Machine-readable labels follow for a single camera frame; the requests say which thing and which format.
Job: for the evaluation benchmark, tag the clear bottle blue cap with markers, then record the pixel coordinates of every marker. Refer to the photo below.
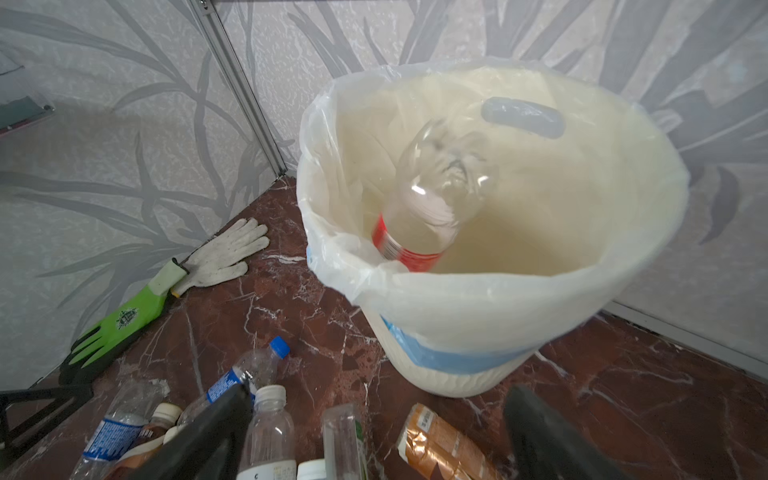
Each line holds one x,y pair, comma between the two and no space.
254,369

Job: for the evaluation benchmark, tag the white ribbed trash bin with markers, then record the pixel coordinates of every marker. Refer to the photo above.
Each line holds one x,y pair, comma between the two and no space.
456,360

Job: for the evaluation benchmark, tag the crushed clear bottle blue label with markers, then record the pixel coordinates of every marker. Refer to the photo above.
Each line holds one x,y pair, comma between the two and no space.
129,412

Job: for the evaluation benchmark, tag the brown coffee drink bottle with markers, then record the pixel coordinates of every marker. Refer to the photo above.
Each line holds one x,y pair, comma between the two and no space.
437,450

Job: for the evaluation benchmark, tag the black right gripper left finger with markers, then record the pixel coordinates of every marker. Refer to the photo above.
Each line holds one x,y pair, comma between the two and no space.
208,448

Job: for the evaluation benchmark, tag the clear bottle red label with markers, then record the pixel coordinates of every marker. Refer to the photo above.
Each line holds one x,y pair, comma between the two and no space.
443,179

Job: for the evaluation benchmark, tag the clear rectangular green-label bottle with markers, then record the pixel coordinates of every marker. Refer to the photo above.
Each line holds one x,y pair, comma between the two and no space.
344,443

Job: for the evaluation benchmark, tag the clear bottle white yellow label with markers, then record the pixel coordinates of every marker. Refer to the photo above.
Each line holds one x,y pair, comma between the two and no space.
269,450

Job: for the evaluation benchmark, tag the green black work glove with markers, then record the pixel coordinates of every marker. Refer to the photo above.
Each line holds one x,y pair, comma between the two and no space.
96,349

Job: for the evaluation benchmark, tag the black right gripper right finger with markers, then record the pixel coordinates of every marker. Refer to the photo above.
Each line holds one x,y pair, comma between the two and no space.
547,446

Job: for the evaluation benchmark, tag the brown bottle white cap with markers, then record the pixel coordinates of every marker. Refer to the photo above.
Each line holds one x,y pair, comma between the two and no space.
148,442

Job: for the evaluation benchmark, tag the white knit glove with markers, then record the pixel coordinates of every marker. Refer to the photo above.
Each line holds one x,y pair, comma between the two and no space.
223,258

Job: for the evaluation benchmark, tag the black stand frame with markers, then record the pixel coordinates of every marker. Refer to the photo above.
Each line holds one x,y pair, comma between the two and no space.
28,415

